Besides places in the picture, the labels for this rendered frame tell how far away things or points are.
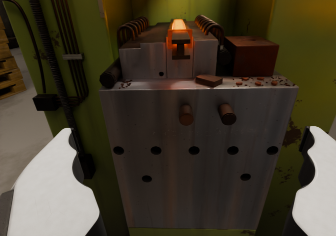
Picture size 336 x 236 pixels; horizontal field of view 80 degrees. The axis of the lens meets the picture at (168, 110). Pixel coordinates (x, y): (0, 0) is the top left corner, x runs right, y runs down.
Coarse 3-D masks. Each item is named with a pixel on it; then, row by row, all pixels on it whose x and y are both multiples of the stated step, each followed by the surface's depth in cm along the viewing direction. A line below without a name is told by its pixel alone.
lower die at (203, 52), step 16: (144, 32) 61; (160, 32) 53; (192, 32) 49; (128, 48) 41; (144, 48) 41; (160, 48) 41; (192, 48) 40; (208, 48) 40; (128, 64) 43; (144, 64) 42; (160, 64) 42; (176, 64) 42; (192, 64) 42; (208, 64) 42
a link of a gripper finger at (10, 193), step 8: (8, 192) 7; (0, 200) 7; (8, 200) 7; (0, 208) 7; (8, 208) 7; (0, 216) 7; (8, 216) 7; (0, 224) 6; (8, 224) 6; (0, 232) 6
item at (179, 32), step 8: (176, 24) 52; (168, 32) 38; (176, 32) 36; (184, 32) 36; (168, 40) 39; (176, 40) 30; (184, 40) 30; (168, 48) 39; (176, 48) 35; (184, 48) 35; (176, 56) 31; (184, 56) 31
